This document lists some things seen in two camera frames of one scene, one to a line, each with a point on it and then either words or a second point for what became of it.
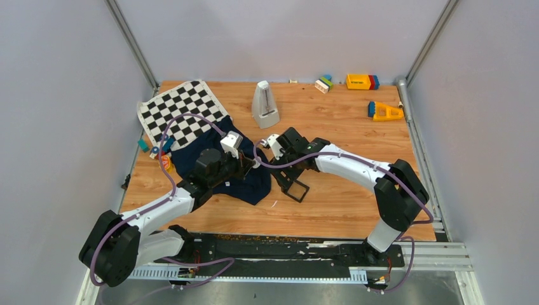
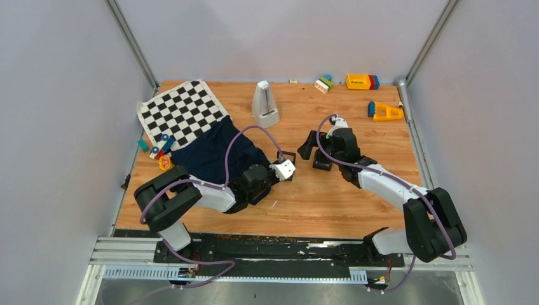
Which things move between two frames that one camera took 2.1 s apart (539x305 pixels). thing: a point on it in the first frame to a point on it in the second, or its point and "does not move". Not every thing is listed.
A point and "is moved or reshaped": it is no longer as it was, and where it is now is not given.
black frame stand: (285, 180) is moved or reshaped
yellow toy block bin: (358, 81) does not move
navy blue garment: (255, 189) does not move
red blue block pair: (374, 82) does not move
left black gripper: (243, 165) to (276, 180)
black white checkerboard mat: (191, 98) does not move
